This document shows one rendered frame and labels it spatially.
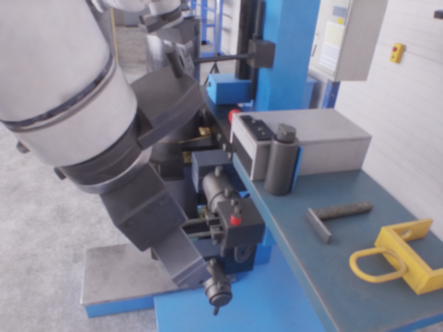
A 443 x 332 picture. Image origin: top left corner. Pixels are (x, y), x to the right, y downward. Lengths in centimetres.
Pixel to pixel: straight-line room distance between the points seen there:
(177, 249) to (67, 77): 15
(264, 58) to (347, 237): 75
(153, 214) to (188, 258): 5
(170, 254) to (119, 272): 167
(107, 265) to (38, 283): 47
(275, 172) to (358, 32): 99
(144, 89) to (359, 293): 62
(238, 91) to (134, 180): 128
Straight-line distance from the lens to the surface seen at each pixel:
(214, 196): 102
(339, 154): 108
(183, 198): 149
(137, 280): 187
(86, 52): 20
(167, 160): 119
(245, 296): 184
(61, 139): 21
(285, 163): 87
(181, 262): 26
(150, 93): 26
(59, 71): 19
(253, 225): 90
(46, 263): 231
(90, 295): 187
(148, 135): 24
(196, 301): 180
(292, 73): 136
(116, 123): 22
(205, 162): 113
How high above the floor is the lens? 161
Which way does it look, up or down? 34 degrees down
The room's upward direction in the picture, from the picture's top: 3 degrees clockwise
